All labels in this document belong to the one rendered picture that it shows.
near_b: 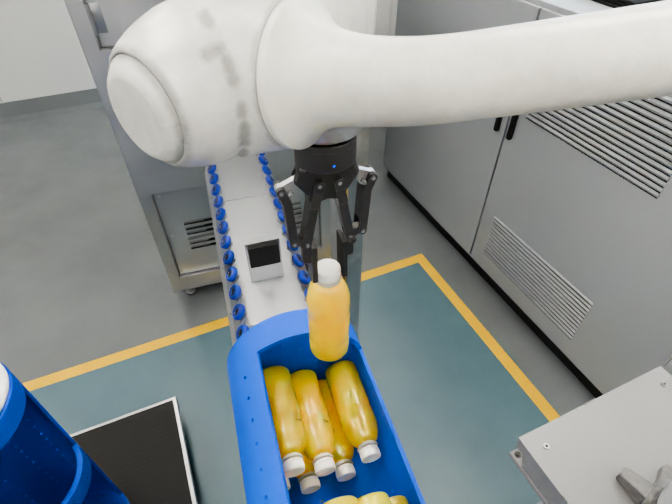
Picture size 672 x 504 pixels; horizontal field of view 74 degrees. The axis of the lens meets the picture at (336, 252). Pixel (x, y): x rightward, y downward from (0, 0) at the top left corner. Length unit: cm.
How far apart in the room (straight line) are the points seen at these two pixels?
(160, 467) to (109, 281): 130
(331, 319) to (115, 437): 154
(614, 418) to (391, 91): 91
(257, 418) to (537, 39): 69
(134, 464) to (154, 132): 182
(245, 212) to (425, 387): 120
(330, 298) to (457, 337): 181
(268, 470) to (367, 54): 64
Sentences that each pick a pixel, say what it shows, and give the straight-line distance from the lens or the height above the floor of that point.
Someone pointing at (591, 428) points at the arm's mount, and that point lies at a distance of 106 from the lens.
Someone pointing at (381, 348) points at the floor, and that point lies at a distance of 234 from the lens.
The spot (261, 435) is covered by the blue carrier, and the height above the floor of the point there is 120.
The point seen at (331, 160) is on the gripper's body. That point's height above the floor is 165.
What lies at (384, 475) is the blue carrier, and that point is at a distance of 97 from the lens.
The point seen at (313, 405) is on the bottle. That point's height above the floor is 110.
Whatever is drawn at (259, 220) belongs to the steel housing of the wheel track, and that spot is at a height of 93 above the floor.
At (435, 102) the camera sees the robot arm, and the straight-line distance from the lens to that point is 29.
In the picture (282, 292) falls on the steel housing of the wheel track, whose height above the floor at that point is 93.
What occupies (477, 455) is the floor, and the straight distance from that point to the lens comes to 216.
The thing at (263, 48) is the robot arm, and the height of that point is 183.
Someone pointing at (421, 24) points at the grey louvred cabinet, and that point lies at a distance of 278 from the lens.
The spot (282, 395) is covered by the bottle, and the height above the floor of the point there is 114.
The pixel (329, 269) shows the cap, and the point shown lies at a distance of 67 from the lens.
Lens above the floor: 192
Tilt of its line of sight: 43 degrees down
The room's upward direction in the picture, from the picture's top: straight up
